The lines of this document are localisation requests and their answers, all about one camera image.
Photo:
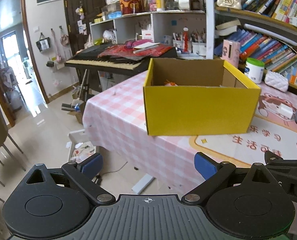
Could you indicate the yellow cardboard box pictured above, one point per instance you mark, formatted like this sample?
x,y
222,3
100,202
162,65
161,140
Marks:
x,y
212,97

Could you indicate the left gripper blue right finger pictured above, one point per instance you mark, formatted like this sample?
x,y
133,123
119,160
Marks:
x,y
205,165

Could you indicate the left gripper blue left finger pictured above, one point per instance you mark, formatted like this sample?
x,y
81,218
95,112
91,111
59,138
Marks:
x,y
91,166

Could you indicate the black electronic keyboard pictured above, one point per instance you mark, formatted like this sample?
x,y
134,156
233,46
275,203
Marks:
x,y
90,59

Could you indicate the fortune god gift box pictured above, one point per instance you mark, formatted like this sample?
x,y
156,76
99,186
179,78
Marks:
x,y
131,6

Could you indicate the row of leaning books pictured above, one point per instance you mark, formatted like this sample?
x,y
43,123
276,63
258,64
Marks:
x,y
277,55

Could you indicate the white quilted purse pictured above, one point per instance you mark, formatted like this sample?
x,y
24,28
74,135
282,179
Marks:
x,y
276,81

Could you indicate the pink cylindrical container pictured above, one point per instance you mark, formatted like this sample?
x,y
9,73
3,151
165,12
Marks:
x,y
231,52

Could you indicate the pink cartoon desk mat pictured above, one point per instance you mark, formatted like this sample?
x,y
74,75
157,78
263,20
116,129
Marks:
x,y
268,131

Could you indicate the white jar green lid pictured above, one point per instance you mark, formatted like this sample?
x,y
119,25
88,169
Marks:
x,y
254,70

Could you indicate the red cloth on keyboard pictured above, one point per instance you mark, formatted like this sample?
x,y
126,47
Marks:
x,y
120,50

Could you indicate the dark wooden door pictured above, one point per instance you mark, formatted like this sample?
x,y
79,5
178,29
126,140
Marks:
x,y
79,14

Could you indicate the pink plush pig toy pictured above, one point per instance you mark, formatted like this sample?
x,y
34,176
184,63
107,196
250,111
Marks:
x,y
169,83

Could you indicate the white power adapter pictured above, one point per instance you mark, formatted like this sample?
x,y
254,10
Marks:
x,y
285,111

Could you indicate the white cubby shelf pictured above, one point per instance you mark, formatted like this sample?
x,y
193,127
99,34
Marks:
x,y
164,27

